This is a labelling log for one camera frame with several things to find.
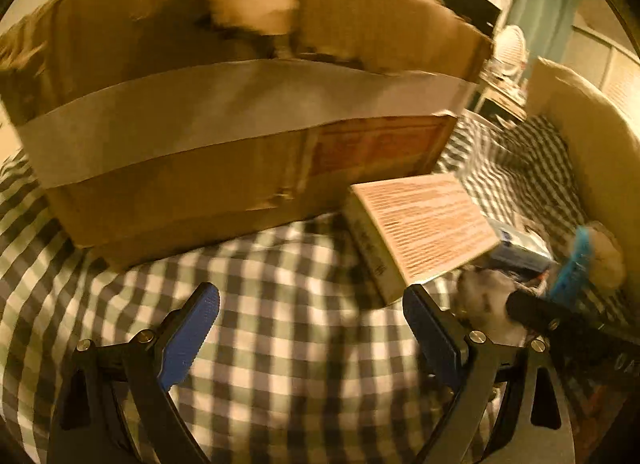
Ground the narrow green curtain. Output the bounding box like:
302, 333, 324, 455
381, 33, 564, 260
507, 0, 581, 62

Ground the white dressing table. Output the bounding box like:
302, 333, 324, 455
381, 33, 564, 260
470, 78, 528, 129

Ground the blue white packet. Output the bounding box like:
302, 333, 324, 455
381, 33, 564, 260
482, 216, 556, 275

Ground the large cardboard box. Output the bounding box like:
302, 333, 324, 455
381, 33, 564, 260
0, 0, 496, 269

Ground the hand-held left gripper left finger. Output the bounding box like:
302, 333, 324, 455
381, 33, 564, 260
47, 281, 221, 464

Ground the printed cardboard carton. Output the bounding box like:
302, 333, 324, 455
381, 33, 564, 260
342, 173, 501, 305

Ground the cream cushion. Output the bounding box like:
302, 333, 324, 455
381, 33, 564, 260
525, 56, 640, 289

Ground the crumpled clear plastic wrap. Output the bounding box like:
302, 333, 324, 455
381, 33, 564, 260
457, 266, 526, 345

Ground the white oval mirror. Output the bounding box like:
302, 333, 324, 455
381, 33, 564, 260
492, 26, 528, 89

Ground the checked blanket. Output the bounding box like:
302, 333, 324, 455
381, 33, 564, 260
0, 108, 626, 464

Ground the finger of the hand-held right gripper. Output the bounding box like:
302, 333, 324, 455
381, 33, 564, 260
505, 289, 608, 360
547, 226, 596, 305

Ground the beige paper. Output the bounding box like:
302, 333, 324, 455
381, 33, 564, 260
582, 221, 628, 289

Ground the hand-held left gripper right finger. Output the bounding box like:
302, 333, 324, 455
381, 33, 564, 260
402, 284, 576, 464

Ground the sliding door wardrobe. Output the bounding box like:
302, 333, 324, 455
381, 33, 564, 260
570, 24, 640, 114

